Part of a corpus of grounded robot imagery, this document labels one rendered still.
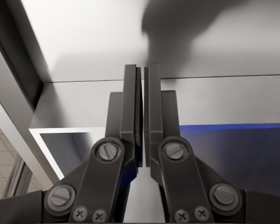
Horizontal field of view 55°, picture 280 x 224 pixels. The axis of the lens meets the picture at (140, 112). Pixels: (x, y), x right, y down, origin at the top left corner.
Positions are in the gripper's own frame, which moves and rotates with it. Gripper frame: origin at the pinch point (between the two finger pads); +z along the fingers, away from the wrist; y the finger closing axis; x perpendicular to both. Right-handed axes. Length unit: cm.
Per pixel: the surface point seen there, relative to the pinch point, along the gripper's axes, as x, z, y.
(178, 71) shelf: -1.1, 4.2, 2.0
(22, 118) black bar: -2.6, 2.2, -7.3
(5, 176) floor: -185, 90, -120
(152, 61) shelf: -0.3, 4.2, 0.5
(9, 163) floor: -164, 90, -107
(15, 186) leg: -47, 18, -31
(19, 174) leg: -47, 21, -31
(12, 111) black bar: -1.9, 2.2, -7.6
